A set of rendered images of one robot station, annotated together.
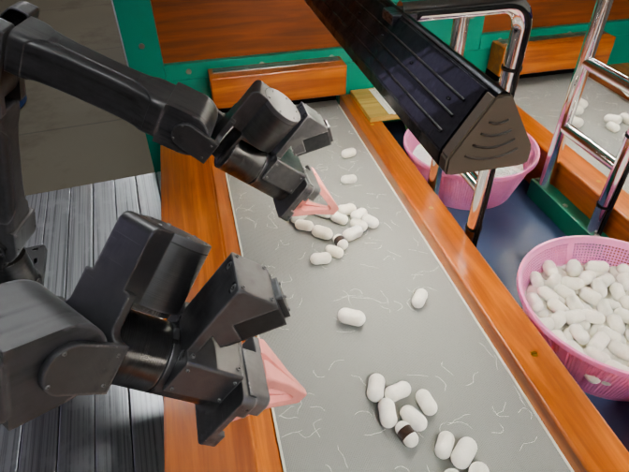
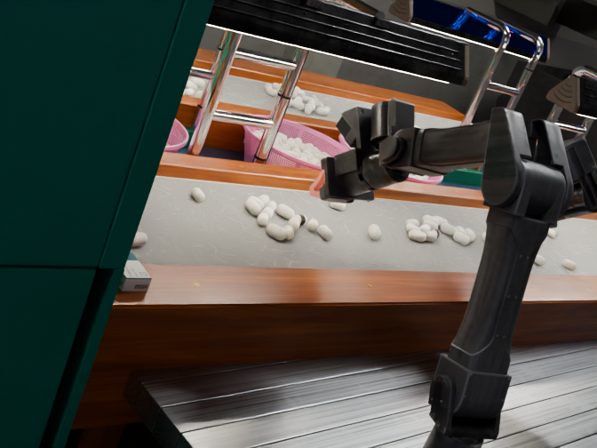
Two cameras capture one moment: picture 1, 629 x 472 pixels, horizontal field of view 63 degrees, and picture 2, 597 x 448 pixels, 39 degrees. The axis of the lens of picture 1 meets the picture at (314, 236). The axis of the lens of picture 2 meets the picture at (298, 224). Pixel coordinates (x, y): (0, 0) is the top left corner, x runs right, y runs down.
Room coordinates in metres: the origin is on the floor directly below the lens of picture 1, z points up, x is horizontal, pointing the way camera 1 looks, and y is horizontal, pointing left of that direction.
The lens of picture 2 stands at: (1.34, 1.16, 1.27)
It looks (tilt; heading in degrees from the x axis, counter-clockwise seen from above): 21 degrees down; 240
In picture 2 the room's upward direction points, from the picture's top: 22 degrees clockwise
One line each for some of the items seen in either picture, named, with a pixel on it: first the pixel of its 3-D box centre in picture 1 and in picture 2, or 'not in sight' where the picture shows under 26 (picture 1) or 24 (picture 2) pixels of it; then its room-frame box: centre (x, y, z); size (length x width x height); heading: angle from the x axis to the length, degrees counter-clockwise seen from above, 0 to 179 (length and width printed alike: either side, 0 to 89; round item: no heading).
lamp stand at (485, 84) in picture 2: not in sight; (472, 98); (-0.16, -0.77, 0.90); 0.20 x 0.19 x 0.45; 13
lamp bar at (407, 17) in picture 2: not in sight; (478, 28); (-0.14, -0.85, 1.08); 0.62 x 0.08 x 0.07; 13
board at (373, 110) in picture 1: (427, 97); not in sight; (1.12, -0.27, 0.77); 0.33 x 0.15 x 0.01; 103
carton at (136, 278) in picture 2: not in sight; (127, 271); (1.01, 0.27, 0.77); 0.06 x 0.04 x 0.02; 103
